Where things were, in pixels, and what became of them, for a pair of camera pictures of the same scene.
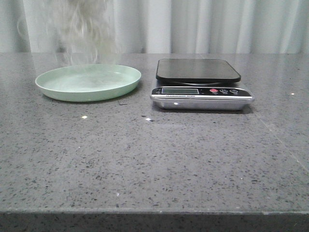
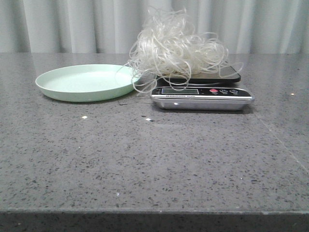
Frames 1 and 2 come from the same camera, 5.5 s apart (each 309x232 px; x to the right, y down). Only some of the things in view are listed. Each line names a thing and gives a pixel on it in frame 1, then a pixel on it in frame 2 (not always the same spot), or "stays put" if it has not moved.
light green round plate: [88, 82] stays put
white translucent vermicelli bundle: [84, 32] -> [169, 48]
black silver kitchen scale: [200, 84] stays put
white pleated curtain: [173, 27] stays put
